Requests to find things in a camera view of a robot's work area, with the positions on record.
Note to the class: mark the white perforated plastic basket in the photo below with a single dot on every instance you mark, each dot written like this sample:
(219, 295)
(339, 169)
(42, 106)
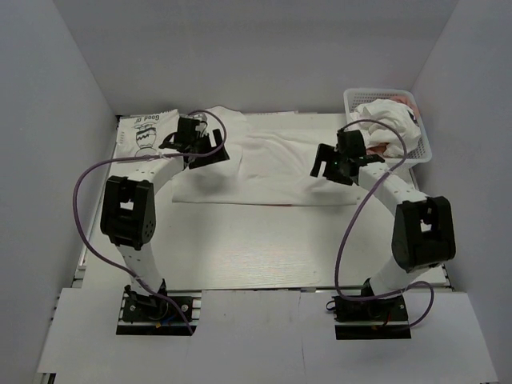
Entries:
(390, 124)

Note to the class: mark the white t-shirt with red-black print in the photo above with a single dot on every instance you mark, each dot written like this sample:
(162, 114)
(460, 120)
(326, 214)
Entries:
(271, 156)

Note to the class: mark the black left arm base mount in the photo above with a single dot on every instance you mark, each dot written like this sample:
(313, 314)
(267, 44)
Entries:
(141, 315)

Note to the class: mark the crumpled white t-shirt in basket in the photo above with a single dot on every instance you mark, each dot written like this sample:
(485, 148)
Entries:
(388, 124)

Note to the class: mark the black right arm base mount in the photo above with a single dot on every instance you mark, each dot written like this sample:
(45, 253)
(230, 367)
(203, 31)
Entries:
(381, 319)

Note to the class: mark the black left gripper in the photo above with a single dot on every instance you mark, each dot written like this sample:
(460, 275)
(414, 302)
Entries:
(214, 154)

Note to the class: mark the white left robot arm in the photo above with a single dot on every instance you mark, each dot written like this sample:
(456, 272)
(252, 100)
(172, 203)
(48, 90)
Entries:
(128, 208)

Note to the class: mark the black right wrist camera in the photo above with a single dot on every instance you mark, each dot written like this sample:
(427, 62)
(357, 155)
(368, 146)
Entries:
(352, 149)

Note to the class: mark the folded white cartoon t-shirt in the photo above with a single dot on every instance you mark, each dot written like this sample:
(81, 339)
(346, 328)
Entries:
(142, 135)

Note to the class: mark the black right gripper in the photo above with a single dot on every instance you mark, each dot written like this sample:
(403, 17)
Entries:
(326, 154)

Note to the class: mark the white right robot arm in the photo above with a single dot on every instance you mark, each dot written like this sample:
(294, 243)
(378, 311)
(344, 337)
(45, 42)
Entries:
(423, 231)

